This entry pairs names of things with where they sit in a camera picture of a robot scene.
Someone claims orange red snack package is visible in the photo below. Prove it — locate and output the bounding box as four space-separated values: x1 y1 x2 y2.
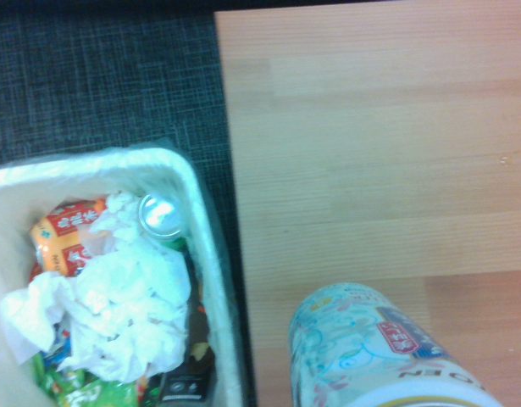
29 197 109 277

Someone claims white plastic trash bin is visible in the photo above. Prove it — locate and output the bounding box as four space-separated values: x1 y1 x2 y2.
0 142 245 407

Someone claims green snack wrapper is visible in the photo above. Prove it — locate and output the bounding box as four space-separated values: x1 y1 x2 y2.
30 351 141 407

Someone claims silver can in trash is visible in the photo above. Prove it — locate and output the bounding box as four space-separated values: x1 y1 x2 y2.
138 192 188 243

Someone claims wooden coffee table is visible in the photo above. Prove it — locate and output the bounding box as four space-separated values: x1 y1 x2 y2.
213 0 521 407

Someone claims silver blue drink can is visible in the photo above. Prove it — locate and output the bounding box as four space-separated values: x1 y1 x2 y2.
288 282 506 407

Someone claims crumpled white tissue paper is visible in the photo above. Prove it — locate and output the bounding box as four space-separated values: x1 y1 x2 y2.
0 192 192 384

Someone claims black snack package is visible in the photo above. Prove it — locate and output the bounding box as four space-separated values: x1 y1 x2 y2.
157 254 217 404

